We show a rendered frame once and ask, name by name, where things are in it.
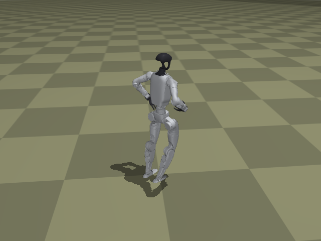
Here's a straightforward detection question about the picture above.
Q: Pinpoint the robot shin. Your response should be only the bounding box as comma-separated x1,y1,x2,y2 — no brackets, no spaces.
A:
156,149,175,180
144,141,155,174

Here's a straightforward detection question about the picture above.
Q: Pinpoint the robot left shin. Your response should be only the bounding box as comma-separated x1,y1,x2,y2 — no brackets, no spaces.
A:
144,141,155,174

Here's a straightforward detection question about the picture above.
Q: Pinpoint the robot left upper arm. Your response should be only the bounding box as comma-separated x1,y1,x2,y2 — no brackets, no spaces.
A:
132,71,153,88

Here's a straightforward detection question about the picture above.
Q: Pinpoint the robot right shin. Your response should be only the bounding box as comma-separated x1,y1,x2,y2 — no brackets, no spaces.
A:
156,149,175,180

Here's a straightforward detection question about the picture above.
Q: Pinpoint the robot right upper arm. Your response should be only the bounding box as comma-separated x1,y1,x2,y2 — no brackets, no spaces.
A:
167,77,179,106

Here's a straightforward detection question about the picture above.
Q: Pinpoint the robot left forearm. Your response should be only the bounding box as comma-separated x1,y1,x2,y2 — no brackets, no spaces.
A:
136,83,150,99

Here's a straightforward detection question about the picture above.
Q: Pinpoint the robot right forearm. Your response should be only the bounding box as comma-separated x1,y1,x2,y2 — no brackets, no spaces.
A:
176,97,188,112

